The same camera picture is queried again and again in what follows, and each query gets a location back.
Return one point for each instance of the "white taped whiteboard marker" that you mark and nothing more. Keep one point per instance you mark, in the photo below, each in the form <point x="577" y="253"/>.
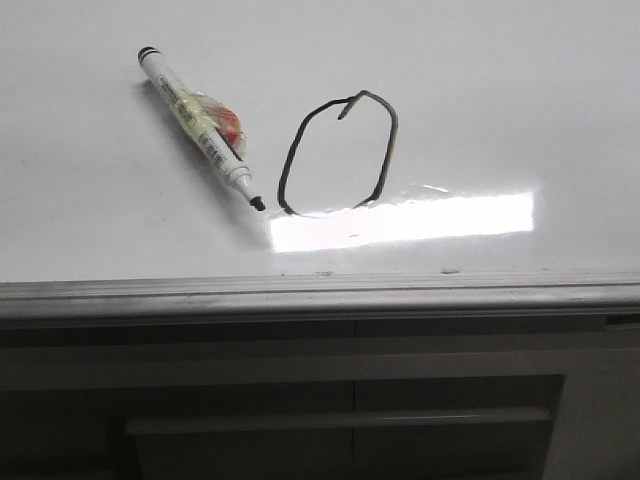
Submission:
<point x="210" y="125"/>

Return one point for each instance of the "white whiteboard with aluminium frame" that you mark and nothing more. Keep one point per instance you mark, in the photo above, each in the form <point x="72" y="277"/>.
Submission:
<point x="429" y="156"/>

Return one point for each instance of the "grey metal table frame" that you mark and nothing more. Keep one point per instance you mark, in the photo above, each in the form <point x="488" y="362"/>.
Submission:
<point x="348" y="397"/>

